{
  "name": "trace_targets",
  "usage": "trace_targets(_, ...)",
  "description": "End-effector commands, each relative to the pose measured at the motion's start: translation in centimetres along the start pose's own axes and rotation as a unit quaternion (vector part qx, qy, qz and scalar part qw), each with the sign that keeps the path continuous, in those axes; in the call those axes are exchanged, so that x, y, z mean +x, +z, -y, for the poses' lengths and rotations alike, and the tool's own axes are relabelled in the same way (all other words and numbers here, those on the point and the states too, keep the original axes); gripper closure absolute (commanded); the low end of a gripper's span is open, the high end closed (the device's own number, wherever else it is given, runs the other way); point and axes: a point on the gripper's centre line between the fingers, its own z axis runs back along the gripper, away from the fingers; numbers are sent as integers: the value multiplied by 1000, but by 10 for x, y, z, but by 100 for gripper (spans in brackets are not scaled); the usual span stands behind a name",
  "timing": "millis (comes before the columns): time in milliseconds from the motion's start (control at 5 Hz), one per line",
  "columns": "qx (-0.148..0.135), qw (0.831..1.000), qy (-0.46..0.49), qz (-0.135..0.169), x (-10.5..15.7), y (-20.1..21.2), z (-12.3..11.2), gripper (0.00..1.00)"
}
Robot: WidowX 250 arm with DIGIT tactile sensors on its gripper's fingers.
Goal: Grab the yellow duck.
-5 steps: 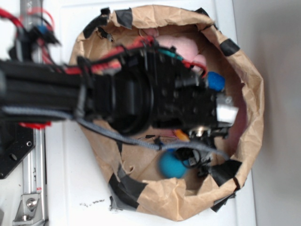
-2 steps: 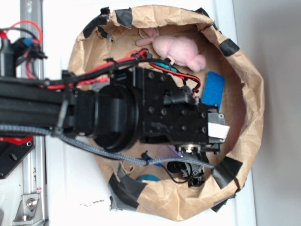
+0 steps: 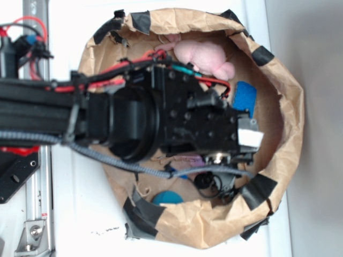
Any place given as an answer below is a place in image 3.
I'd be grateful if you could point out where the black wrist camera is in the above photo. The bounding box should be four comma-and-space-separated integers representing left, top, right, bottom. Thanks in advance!
193, 172, 238, 202

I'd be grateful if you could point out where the red wire bundle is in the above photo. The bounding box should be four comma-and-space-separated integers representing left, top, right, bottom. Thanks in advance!
44, 50, 232, 94

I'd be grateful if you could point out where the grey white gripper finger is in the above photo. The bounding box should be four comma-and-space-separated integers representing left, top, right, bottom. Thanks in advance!
237, 118, 263, 147

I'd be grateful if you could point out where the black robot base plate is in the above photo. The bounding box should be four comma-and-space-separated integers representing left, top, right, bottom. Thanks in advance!
1, 147, 40, 204

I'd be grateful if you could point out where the metal corner bracket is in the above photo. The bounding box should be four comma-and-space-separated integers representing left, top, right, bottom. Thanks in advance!
14, 220, 48, 256

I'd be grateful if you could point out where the grey braided cable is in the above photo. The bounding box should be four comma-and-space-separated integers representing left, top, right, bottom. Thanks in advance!
0, 130, 254, 179

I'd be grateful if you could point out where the teal dimpled ball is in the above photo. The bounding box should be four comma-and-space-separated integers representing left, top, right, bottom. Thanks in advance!
152, 191, 184, 205

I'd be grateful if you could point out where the blue sponge block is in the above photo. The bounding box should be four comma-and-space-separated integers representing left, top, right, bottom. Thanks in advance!
232, 81, 257, 118

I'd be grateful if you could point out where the brown paper bag bin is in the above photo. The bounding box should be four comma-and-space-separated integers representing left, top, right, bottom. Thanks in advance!
79, 8, 305, 249

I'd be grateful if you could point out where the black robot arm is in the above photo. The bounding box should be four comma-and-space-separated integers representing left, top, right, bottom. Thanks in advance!
1, 65, 264, 163

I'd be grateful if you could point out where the pink plush toy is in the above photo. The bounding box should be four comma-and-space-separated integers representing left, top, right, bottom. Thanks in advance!
154, 34, 235, 81

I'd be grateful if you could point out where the aluminium extrusion rail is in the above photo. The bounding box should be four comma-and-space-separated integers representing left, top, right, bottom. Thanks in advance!
23, 1, 56, 256

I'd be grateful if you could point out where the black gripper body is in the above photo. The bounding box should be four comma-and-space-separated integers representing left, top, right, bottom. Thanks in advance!
151, 66, 253, 163

